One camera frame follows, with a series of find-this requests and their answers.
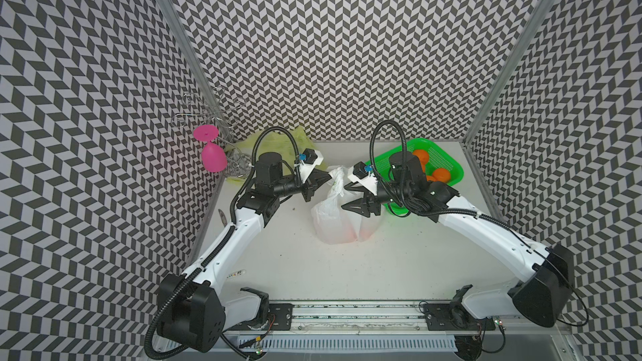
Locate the white plastic bag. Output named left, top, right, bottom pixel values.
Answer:
left=311, top=166, right=385, bottom=245

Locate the yellow green plastic bag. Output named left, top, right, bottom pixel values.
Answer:
left=223, top=126, right=317, bottom=185

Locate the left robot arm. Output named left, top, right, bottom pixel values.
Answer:
left=144, top=149, right=331, bottom=359

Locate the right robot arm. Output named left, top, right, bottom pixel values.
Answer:
left=342, top=150, right=573, bottom=329

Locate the orange far back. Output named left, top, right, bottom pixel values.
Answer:
left=412, top=149, right=430, bottom=165

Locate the orange right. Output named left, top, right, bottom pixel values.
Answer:
left=432, top=168, right=451, bottom=183

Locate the green plastic basket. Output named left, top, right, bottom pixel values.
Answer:
left=366, top=138, right=463, bottom=221

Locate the pink plastic cup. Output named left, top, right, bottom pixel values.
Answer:
left=201, top=142, right=227, bottom=173

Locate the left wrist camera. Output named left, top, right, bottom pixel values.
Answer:
left=298, top=148, right=324, bottom=183

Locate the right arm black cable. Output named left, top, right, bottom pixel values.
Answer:
left=368, top=119, right=590, bottom=328

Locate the spoon with patterned handle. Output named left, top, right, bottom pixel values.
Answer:
left=227, top=269, right=247, bottom=279

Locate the wire rack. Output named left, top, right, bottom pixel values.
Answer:
left=172, top=91, right=234, bottom=178

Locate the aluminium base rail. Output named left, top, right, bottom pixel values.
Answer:
left=206, top=300, right=584, bottom=360

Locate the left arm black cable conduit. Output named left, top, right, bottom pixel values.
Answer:
left=143, top=126, right=302, bottom=361

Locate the aluminium corner post left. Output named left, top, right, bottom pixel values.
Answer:
left=155, top=0, right=223, bottom=120

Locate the aluminium corner post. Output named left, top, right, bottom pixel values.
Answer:
left=155, top=0, right=223, bottom=120
left=463, top=0, right=556, bottom=146

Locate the aluminium corner post right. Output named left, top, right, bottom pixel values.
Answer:
left=463, top=0, right=556, bottom=146

